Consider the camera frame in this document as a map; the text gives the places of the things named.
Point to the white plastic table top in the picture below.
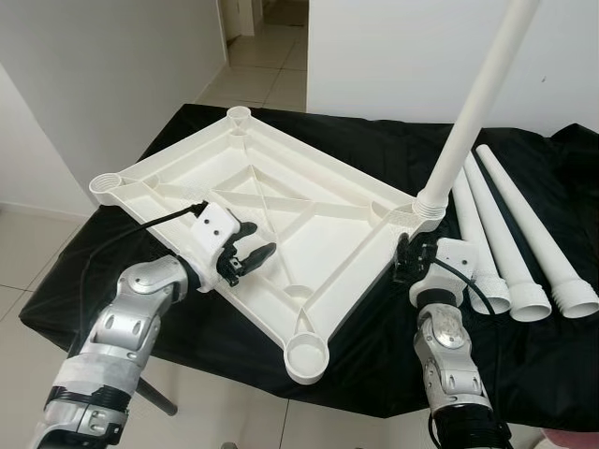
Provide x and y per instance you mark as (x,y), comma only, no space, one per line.
(318,234)

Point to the white plastic table leg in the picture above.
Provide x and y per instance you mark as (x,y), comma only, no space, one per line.
(502,234)
(478,103)
(531,224)
(473,220)

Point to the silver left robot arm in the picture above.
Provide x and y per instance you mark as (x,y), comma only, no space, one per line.
(140,309)

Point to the black metal table leg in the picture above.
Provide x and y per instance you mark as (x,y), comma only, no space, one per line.
(159,398)

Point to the pink stool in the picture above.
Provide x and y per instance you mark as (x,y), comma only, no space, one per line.
(571,440)

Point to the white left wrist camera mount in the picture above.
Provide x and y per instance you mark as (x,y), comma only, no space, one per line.
(213,229)

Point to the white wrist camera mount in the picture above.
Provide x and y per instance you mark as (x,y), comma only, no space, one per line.
(460,257)
(213,229)

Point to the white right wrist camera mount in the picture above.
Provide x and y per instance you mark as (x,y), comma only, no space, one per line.
(460,257)

